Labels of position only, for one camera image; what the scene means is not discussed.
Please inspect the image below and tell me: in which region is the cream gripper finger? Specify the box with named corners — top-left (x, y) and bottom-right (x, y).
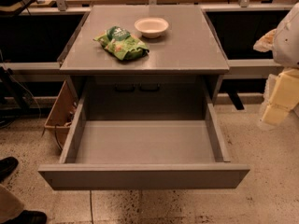
top-left (261, 68), bottom-right (299, 126)

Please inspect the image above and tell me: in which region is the green rice chip bag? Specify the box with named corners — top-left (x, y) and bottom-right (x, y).
top-left (93, 26), bottom-right (150, 61)

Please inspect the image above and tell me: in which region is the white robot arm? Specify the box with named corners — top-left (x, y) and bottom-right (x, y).
top-left (253, 3), bottom-right (299, 129)

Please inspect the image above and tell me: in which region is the grey drawer cabinet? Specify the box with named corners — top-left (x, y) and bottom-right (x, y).
top-left (61, 6), bottom-right (229, 120)

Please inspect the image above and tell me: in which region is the open grey top drawer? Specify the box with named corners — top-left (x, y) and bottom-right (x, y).
top-left (37, 77), bottom-right (251, 191)

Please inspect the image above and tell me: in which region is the white paper bowl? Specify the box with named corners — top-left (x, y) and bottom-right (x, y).
top-left (135, 17), bottom-right (169, 38)

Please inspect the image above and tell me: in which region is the cardboard box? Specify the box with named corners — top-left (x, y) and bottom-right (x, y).
top-left (44, 81), bottom-right (77, 149)

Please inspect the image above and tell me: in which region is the black shoe upper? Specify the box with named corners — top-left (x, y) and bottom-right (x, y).
top-left (0, 157), bottom-right (19, 182)

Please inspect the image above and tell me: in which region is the black shoe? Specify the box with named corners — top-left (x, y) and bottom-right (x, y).
top-left (0, 157), bottom-right (19, 182)
top-left (4, 210), bottom-right (47, 224)

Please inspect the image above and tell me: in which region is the black shoe lower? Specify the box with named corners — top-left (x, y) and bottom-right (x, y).
top-left (4, 210), bottom-right (47, 224)

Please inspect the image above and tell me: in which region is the beige trouser leg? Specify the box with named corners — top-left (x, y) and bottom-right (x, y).
top-left (0, 184), bottom-right (24, 224)

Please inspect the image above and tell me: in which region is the black drawer handle right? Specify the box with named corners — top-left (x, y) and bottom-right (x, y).
top-left (139, 83), bottom-right (160, 92)

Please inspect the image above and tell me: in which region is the black drawer handle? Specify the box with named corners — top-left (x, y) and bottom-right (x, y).
top-left (114, 84), bottom-right (135, 92)
top-left (139, 83), bottom-right (160, 92)

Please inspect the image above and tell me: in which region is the black drawer handle left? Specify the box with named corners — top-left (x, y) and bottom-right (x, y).
top-left (114, 84), bottom-right (135, 92)

